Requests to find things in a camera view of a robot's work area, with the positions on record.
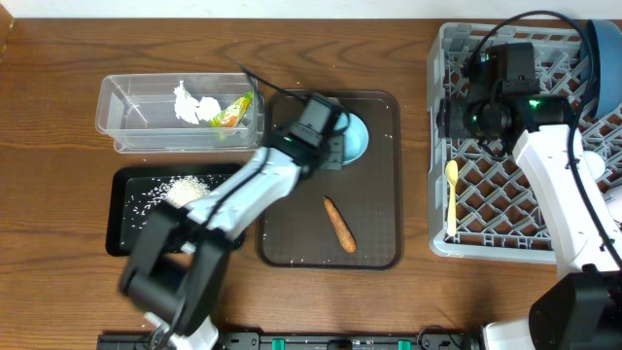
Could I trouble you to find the dark blue plate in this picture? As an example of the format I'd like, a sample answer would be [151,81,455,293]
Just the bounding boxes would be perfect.
[585,19,621,120]

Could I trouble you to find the grey dishwasher rack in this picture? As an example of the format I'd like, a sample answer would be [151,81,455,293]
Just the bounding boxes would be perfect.
[427,22,589,264]

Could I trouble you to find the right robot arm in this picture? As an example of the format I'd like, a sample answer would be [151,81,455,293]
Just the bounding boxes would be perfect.
[436,95,621,349]

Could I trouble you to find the light blue rice bowl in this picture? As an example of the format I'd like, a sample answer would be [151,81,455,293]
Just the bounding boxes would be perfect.
[335,113,369,165]

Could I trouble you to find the pile of white rice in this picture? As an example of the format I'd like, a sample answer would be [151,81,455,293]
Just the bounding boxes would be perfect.
[164,176,210,208]

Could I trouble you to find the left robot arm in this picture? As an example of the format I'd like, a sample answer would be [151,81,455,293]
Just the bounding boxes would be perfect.
[119,123,344,349]

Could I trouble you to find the clear plastic waste bin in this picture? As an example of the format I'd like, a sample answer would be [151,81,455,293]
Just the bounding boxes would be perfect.
[96,73,264,153]

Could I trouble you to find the white tissue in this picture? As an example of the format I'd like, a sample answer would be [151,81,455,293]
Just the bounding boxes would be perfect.
[173,81,222,125]

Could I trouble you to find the orange carrot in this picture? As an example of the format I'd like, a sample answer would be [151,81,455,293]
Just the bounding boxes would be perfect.
[324,196,357,254]

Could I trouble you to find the light blue plastic cup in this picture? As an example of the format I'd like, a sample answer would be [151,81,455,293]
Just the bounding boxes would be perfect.
[583,151,606,182]

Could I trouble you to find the pink plastic cup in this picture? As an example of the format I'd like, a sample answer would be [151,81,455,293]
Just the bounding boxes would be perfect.
[604,185,622,224]

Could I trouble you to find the black waste bin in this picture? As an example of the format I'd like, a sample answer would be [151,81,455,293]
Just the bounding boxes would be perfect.
[105,163,241,257]

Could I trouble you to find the dark brown serving tray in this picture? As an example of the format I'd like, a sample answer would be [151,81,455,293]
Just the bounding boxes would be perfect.
[257,90,403,270]

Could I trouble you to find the pale yellow plastic spoon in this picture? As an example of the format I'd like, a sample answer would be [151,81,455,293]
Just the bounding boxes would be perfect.
[445,159,459,236]

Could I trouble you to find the yellow green snack wrapper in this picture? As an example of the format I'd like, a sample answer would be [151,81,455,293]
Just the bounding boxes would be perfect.
[209,92,254,127]

